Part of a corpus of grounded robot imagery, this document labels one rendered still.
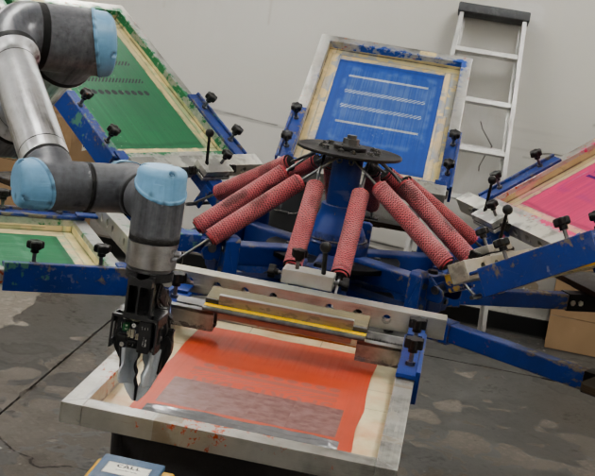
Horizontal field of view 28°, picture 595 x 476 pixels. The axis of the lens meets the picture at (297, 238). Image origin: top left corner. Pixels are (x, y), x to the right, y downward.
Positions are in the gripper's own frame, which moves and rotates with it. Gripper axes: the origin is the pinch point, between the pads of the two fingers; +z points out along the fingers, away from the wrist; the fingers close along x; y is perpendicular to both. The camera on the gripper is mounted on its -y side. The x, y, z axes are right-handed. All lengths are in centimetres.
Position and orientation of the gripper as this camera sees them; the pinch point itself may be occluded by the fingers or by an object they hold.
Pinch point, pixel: (137, 390)
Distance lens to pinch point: 184.6
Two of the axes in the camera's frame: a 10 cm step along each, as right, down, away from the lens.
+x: 9.8, 1.8, -1.2
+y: -1.5, 1.9, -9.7
